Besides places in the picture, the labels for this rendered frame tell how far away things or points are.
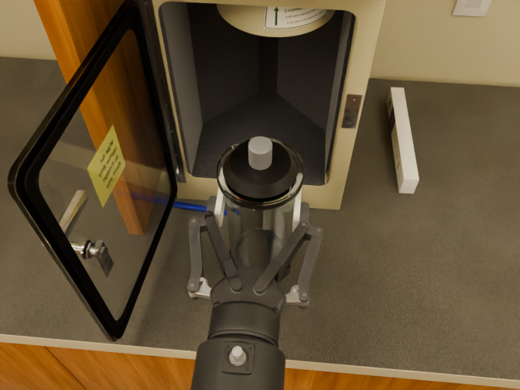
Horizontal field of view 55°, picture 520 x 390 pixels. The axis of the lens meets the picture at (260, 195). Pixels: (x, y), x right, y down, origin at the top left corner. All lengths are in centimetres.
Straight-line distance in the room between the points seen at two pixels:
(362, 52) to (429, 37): 55
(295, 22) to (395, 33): 55
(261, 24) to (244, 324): 40
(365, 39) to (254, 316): 39
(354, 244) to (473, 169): 32
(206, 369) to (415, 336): 46
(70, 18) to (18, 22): 75
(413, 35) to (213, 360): 93
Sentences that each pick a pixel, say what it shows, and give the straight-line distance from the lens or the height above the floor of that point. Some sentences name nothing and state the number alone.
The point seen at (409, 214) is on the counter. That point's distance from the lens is 100.
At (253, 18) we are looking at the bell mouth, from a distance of 71.
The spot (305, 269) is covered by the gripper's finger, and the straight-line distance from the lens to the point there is 57.
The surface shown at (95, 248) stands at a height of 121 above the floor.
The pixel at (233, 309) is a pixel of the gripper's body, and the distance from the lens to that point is 52.
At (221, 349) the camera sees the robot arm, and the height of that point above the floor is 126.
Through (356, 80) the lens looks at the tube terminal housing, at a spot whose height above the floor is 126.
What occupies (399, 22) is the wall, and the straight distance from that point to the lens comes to 122.
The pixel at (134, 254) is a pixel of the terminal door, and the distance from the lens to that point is 79.
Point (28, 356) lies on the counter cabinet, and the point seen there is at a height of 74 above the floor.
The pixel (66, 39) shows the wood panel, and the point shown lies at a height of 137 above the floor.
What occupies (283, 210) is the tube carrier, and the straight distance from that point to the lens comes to 62.
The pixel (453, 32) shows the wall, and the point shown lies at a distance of 125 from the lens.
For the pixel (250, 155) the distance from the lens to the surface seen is 58.
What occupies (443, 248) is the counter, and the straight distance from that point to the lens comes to 98.
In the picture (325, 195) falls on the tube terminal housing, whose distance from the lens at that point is 94.
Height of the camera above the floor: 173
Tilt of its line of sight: 53 degrees down
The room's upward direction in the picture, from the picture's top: straight up
